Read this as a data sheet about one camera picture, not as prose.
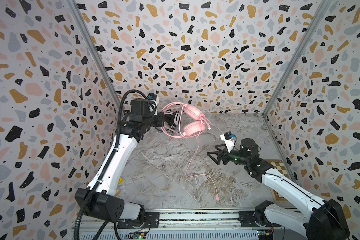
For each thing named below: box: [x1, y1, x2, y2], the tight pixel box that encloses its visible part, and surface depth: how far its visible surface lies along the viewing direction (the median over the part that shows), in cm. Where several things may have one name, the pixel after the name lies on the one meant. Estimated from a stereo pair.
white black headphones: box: [164, 110, 181, 130], surface depth 111 cm
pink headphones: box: [161, 102, 212, 140], surface depth 68 cm
